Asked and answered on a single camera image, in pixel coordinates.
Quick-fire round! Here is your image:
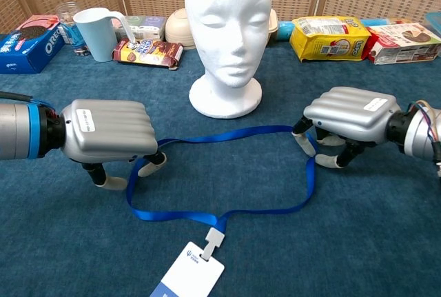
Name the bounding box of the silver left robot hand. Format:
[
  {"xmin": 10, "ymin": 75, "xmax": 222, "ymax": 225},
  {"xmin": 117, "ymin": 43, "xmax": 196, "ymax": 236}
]
[{"xmin": 59, "ymin": 99, "xmax": 167, "ymax": 191}]

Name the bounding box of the blue transparent plastic container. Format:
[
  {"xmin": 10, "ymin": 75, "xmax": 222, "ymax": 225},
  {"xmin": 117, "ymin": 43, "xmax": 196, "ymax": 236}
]
[{"xmin": 422, "ymin": 11, "xmax": 441, "ymax": 39}]

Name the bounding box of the beige lidded lunch box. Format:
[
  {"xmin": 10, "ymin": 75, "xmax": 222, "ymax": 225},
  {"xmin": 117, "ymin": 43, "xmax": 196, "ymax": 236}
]
[{"xmin": 267, "ymin": 8, "xmax": 279, "ymax": 45}]

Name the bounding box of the pastel smiley tissue pack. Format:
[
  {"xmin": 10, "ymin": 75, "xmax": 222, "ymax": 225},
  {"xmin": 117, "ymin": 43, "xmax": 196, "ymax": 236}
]
[{"xmin": 112, "ymin": 14, "xmax": 168, "ymax": 42}]

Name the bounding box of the dark blue table cloth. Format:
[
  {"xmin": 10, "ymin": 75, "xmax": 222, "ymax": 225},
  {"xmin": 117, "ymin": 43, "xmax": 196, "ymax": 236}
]
[{"xmin": 0, "ymin": 31, "xmax": 441, "ymax": 297}]

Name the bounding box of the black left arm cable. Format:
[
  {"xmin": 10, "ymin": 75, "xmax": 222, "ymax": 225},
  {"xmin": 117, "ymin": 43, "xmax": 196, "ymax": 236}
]
[{"xmin": 0, "ymin": 91, "xmax": 52, "ymax": 108}]

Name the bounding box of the blue Oreo cookie box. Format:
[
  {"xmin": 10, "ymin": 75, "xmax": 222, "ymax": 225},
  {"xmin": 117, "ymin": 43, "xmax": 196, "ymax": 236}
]
[{"xmin": 0, "ymin": 14, "xmax": 66, "ymax": 75}]

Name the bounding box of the brown chocolate cookie packet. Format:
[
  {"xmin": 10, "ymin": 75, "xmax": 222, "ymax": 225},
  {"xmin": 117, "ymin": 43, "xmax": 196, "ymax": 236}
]
[{"xmin": 112, "ymin": 38, "xmax": 185, "ymax": 70}]

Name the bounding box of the blue lanyard with badge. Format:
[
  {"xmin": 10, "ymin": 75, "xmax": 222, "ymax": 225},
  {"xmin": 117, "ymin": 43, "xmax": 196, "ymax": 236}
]
[{"xmin": 125, "ymin": 125, "xmax": 320, "ymax": 297}]

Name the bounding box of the white foam mannequin head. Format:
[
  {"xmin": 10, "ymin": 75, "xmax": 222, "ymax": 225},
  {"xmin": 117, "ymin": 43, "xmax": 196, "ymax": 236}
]
[{"xmin": 183, "ymin": 0, "xmax": 273, "ymax": 119}]

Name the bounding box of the red white cake box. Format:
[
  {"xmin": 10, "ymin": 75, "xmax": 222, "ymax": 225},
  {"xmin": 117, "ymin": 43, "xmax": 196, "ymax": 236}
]
[{"xmin": 365, "ymin": 22, "xmax": 441, "ymax": 66}]

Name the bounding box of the beige upturned bowl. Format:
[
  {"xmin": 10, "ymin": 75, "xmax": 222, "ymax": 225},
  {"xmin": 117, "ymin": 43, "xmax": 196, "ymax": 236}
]
[{"xmin": 165, "ymin": 8, "xmax": 196, "ymax": 50}]

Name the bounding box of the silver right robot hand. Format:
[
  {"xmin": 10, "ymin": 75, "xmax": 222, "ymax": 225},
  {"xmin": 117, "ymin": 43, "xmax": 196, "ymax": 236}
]
[{"xmin": 291, "ymin": 86, "xmax": 402, "ymax": 169}]

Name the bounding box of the pale blue white-handled cup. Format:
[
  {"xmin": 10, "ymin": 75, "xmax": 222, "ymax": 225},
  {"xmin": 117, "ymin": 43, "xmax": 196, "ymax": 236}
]
[{"xmin": 72, "ymin": 7, "xmax": 136, "ymax": 63}]

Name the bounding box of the yellow Lipo biscuit bag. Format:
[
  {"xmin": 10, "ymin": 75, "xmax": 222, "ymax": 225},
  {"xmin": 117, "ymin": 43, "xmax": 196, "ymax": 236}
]
[{"xmin": 289, "ymin": 15, "xmax": 372, "ymax": 63}]

